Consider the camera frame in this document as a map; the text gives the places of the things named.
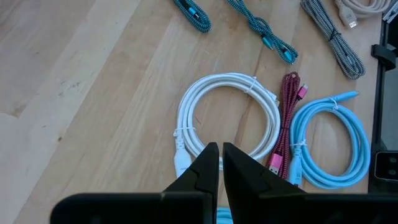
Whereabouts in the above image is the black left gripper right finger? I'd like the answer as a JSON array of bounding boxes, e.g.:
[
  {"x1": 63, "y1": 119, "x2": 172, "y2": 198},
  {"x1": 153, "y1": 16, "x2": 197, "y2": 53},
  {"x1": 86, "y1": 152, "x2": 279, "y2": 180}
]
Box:
[{"x1": 223, "y1": 142, "x2": 307, "y2": 224}]

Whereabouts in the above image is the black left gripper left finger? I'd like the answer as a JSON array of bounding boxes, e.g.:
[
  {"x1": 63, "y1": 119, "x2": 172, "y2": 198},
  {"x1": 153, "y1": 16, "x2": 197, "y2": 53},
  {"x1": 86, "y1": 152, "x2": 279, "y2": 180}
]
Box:
[{"x1": 161, "y1": 142, "x2": 220, "y2": 224}]

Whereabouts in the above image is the light blue cable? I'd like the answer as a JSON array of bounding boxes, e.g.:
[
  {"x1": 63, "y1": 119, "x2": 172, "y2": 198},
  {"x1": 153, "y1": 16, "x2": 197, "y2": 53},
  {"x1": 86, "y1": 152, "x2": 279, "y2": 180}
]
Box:
[
  {"x1": 216, "y1": 207, "x2": 233, "y2": 224},
  {"x1": 287, "y1": 90, "x2": 372, "y2": 190}
]

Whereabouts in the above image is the maroon braided cable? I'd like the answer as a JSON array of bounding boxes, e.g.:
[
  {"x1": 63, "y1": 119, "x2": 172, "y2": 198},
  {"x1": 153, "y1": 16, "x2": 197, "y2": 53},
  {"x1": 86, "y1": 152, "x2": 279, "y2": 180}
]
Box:
[{"x1": 266, "y1": 71, "x2": 310, "y2": 180}]

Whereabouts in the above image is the long teal braided cable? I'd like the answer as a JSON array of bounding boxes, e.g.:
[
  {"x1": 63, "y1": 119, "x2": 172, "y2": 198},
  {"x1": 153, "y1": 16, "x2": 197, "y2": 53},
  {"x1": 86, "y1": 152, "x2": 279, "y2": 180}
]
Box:
[{"x1": 226, "y1": 0, "x2": 299, "y2": 65}]

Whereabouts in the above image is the grey white braided cable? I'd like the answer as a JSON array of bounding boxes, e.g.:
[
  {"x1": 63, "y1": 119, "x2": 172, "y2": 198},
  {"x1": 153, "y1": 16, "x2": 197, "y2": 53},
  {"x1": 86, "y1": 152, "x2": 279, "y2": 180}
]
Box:
[{"x1": 300, "y1": 0, "x2": 367, "y2": 81}]

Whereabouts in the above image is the beige cable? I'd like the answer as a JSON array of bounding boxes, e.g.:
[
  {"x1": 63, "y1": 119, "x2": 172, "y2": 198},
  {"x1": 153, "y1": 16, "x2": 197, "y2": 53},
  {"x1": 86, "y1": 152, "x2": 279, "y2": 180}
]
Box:
[{"x1": 334, "y1": 0, "x2": 394, "y2": 29}]

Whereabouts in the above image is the small black camera box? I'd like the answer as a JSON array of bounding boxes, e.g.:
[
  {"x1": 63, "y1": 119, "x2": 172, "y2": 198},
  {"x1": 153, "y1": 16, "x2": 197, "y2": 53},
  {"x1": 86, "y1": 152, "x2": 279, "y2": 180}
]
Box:
[{"x1": 374, "y1": 151, "x2": 398, "y2": 183}]

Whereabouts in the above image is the black aluminium table frame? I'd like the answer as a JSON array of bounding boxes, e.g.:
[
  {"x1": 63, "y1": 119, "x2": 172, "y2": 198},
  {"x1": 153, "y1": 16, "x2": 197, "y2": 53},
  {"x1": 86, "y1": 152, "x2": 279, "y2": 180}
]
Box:
[{"x1": 368, "y1": 18, "x2": 398, "y2": 194}]

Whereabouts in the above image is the black frame clamp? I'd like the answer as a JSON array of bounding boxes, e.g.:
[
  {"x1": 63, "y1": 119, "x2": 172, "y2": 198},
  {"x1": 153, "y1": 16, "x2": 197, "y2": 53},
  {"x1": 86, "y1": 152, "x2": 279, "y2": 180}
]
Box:
[{"x1": 370, "y1": 44, "x2": 398, "y2": 72}]

